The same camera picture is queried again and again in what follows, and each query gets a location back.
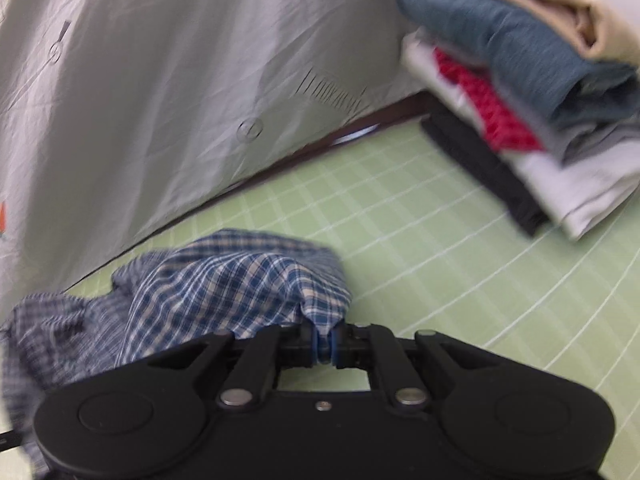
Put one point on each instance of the green checked mat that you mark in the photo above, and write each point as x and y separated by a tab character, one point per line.
425	260

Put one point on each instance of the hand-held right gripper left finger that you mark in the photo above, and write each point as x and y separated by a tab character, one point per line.
300	347

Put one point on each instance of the red patterned folded garment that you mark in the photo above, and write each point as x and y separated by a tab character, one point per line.
480	100

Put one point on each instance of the dark brown frame edge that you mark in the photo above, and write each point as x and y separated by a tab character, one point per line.
300	157

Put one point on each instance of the blue plaid shirt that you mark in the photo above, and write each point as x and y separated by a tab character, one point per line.
200	285

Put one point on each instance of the blue folded garment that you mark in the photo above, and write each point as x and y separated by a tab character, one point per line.
500	45

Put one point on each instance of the grey folded garment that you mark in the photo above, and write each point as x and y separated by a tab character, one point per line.
595	140

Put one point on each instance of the white folded garment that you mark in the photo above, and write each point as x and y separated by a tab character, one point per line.
575	190

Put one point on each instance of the black folded garment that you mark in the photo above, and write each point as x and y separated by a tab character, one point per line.
485	170

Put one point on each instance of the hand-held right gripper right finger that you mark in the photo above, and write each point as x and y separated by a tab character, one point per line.
345	347

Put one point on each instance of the grey wrinkled sheet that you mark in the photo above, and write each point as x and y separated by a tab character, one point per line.
175	85

